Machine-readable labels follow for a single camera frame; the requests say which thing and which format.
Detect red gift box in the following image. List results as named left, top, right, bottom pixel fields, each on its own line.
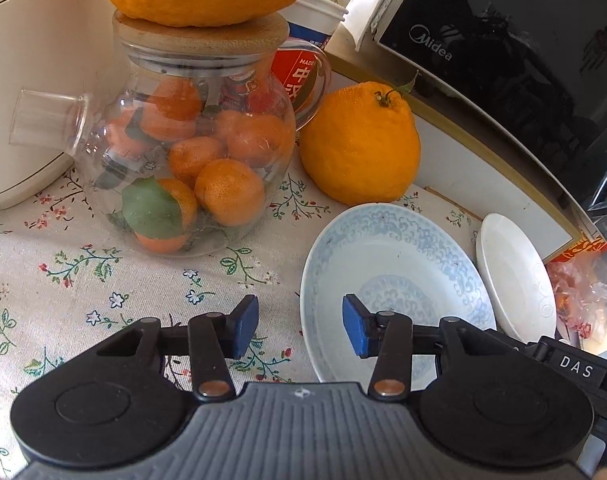
left=545, top=238, right=607, bottom=263

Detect cream speckled bowl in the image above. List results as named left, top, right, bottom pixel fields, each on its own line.
left=476, top=214, right=557, bottom=344

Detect white rice cooker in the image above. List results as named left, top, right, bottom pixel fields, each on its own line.
left=0, top=0, right=115, bottom=210

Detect stacked instant noodle cups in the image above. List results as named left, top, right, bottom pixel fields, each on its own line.
left=272, top=0, right=350, bottom=108

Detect glass teapot with mandarins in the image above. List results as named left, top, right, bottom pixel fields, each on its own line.
left=10, top=13, right=332, bottom=257

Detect blue patterned white plate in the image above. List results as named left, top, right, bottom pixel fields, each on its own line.
left=300, top=204, right=497, bottom=386

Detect black Midea microwave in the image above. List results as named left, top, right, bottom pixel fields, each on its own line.
left=372, top=0, right=607, bottom=240

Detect large orange on table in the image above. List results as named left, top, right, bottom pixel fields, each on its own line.
left=299, top=81, right=421, bottom=206

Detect plastic bag of kumquats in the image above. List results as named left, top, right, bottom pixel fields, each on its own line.
left=546, top=252, right=607, bottom=356

